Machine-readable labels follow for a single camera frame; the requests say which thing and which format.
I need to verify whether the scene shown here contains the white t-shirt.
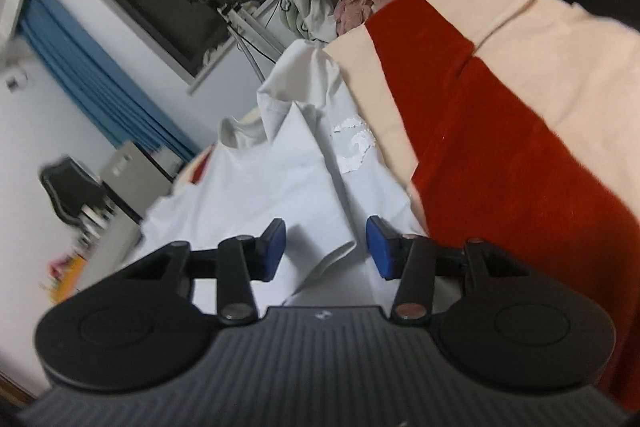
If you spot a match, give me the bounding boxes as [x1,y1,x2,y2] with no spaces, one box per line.
[80,39,431,308]

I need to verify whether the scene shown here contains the white chair with black frame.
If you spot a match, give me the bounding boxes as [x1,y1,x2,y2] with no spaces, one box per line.
[100,141,183,223]

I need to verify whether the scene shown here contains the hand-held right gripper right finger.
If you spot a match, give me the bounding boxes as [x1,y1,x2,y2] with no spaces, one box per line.
[366,216,533,324]

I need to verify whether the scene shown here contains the beige plush items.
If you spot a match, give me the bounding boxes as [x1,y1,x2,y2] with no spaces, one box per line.
[200,44,226,68]

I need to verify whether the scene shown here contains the blue curtain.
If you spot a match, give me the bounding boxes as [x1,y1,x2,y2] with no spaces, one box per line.
[17,0,201,162]

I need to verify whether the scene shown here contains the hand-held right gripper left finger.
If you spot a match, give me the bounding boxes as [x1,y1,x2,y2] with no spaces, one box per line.
[120,218,287,324]

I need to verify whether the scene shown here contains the red black cream striped blanket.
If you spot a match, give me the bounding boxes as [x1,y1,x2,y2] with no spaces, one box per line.
[175,0,640,413]

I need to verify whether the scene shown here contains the pale green flower blanket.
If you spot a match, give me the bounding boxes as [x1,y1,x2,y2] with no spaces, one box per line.
[277,0,313,40]

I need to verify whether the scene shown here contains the white dressing table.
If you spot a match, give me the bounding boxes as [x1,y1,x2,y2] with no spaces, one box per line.
[75,207,143,293]

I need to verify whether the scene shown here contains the garment steamer stand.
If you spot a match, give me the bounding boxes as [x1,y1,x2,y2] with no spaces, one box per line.
[185,0,288,82]

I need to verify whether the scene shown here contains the wavy framed mirror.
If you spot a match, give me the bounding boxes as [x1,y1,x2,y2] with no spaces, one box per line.
[40,159,108,225]

